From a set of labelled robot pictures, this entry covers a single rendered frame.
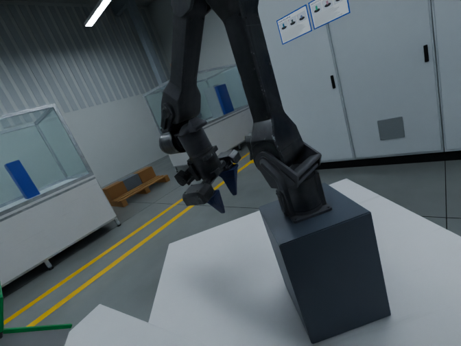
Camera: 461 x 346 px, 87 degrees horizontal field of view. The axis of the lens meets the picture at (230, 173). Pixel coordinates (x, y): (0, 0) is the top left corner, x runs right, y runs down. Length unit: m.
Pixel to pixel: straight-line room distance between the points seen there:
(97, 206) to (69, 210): 0.36
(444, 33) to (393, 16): 0.43
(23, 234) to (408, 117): 4.58
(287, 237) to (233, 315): 0.26
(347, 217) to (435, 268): 0.26
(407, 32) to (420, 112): 0.73
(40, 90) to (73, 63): 1.35
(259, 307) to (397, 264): 0.29
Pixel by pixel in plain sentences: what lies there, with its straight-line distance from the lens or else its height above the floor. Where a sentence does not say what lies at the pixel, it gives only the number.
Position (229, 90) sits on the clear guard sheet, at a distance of 6.25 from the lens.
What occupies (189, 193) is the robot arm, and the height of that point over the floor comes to 1.12.
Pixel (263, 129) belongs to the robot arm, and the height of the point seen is 1.21.
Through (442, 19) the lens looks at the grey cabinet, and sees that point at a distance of 2.92.
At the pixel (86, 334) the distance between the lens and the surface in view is 0.80.
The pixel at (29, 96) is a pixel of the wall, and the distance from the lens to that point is 9.01.
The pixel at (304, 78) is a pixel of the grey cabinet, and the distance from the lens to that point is 3.17.
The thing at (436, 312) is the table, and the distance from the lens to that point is 0.55.
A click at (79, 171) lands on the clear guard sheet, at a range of 4.16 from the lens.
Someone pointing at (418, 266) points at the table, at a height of 0.86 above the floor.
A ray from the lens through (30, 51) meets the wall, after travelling 9.49.
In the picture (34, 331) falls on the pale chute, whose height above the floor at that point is 1.05.
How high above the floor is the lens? 1.27
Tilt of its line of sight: 16 degrees down
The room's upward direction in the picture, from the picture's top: 20 degrees counter-clockwise
